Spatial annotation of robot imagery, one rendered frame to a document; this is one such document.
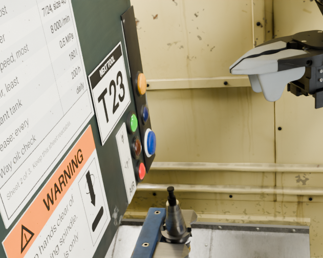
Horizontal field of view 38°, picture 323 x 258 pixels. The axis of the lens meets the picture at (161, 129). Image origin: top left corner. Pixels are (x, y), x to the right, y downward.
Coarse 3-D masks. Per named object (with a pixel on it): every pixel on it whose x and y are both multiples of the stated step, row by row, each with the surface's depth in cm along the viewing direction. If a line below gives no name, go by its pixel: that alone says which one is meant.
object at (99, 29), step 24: (72, 0) 39; (96, 0) 44; (120, 0) 51; (96, 24) 44; (120, 24) 50; (96, 48) 44; (120, 120) 50; (72, 144) 39; (96, 144) 44; (120, 168) 50; (120, 192) 50; (0, 216) 29; (120, 216) 50; (0, 240) 29
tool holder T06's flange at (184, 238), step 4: (164, 224) 101; (188, 224) 100; (164, 228) 101; (188, 228) 99; (164, 232) 98; (188, 232) 97; (164, 236) 97; (168, 236) 97; (172, 236) 97; (176, 236) 97; (180, 236) 96; (184, 236) 96; (188, 236) 97; (164, 240) 99; (168, 240) 97; (172, 240) 96; (176, 240) 96; (180, 240) 96; (184, 240) 97; (188, 240) 98; (188, 244) 98
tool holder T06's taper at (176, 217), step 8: (168, 208) 95; (176, 208) 95; (168, 216) 96; (176, 216) 95; (168, 224) 96; (176, 224) 96; (184, 224) 97; (168, 232) 97; (176, 232) 96; (184, 232) 97
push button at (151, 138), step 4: (148, 132) 59; (152, 132) 59; (148, 136) 59; (152, 136) 59; (148, 140) 58; (152, 140) 59; (148, 144) 58; (152, 144) 59; (148, 148) 58; (152, 148) 59; (148, 152) 59; (152, 152) 59
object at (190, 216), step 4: (184, 212) 105; (188, 212) 105; (192, 212) 104; (184, 216) 104; (188, 216) 103; (192, 216) 103; (196, 216) 103; (164, 220) 103; (188, 220) 102; (192, 220) 102; (196, 220) 103
